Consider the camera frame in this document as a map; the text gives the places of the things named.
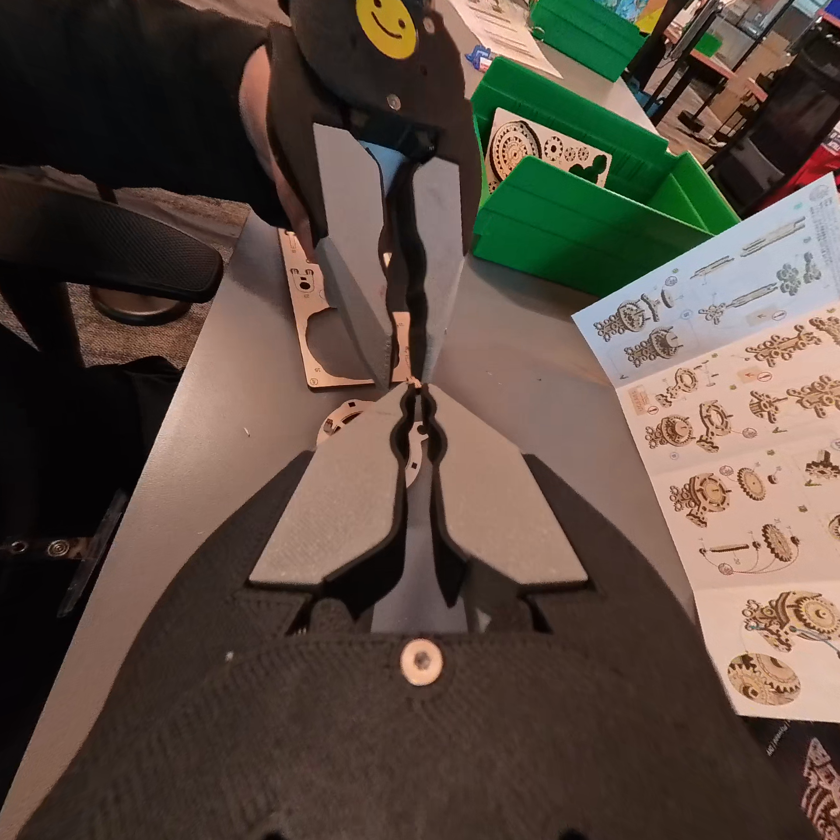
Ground person's left hand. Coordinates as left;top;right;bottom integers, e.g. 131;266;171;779
238;45;317;253

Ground black kit box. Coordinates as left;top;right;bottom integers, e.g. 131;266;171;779
745;715;840;840

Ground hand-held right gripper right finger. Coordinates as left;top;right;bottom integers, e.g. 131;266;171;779
423;384;589;610

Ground colourful cardboard box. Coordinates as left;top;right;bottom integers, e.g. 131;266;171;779
600;0;664;34

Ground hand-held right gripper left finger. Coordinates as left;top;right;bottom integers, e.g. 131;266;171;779
249;382;413;619

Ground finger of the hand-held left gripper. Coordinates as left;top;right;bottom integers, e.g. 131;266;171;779
392;161;466;382
314;121;398;389

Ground person's dark trousers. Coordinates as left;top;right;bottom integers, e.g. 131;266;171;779
0;322;185;788

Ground printed paper sheet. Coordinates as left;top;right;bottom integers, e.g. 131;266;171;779
453;0;565;80

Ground black chair armrest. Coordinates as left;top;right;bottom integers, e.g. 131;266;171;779
0;164;225;368

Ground wooden gear sheet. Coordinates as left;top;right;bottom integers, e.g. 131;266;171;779
487;107;613;193

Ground printed instruction booklet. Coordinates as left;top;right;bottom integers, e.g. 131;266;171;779
572;174;840;724

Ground round wooden disc part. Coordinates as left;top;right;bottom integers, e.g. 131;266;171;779
317;399;434;488

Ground person's left forearm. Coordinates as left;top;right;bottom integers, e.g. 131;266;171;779
0;0;293;227

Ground wooden sheet with round cutout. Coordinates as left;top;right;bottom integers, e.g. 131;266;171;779
279;226;413;392

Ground green plastic bin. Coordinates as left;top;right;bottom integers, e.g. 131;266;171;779
471;56;670;198
528;0;647;83
472;152;741;298

